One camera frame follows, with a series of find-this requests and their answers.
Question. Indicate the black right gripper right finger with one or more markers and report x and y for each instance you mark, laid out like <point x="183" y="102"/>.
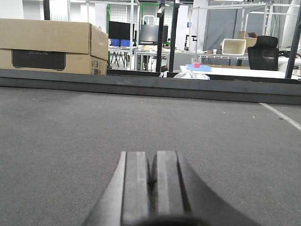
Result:
<point x="181" y="192"/>

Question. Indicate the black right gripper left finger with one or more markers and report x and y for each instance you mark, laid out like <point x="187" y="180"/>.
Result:
<point x="125" y="200"/>

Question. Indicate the pink block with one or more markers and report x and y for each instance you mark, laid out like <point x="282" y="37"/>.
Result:
<point x="196" y="65"/>

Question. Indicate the white plastic bin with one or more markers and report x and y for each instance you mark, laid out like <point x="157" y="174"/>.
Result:
<point x="233" y="47"/>

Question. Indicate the crumpled plastic bag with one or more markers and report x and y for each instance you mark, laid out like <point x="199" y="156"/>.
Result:
<point x="188" y="74"/>

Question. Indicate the flat blue tray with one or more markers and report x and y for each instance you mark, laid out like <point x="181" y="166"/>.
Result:
<point x="202" y="68"/>

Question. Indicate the black office chair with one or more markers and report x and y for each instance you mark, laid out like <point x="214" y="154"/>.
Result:
<point x="263" y="55"/>

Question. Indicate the black computer monitor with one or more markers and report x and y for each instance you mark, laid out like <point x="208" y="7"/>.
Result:
<point x="119" y="30"/>

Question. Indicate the large cardboard box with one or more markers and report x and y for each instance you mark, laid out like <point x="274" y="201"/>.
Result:
<point x="53" y="46"/>

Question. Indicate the dark conveyor side rail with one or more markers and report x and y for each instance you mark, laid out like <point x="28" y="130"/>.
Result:
<point x="218" y="87"/>

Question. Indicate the black vertical post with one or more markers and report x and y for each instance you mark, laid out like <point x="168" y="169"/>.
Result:
<point x="160" y="15"/>

